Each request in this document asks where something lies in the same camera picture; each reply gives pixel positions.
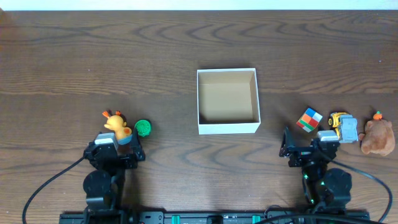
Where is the right black cable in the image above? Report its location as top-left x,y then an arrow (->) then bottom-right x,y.
329,158 -> 394,223

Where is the green ridged ball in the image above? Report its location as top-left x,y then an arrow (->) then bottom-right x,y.
134,119 -> 152,137

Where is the multicolour puzzle cube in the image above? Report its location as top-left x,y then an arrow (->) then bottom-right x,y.
296,108 -> 323,133

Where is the brown plush bear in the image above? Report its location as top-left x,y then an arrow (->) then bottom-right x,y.
358,111 -> 396,156

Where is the yellow grey toy truck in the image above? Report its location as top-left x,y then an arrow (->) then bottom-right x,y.
328,112 -> 358,143

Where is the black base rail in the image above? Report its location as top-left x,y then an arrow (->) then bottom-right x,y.
58,210 -> 371,224

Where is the left black cable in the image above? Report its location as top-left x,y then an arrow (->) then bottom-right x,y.
22,155 -> 86,224

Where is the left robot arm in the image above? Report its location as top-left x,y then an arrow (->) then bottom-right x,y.
83,129 -> 146,210

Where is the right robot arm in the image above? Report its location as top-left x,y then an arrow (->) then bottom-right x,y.
279,128 -> 352,213

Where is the black cable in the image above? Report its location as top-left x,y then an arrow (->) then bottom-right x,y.
329,158 -> 394,223
22,155 -> 86,224

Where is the white cardboard box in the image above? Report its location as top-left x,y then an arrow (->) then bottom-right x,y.
197,68 -> 261,135

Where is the orange toy duck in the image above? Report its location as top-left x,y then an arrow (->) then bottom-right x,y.
102,111 -> 132,145

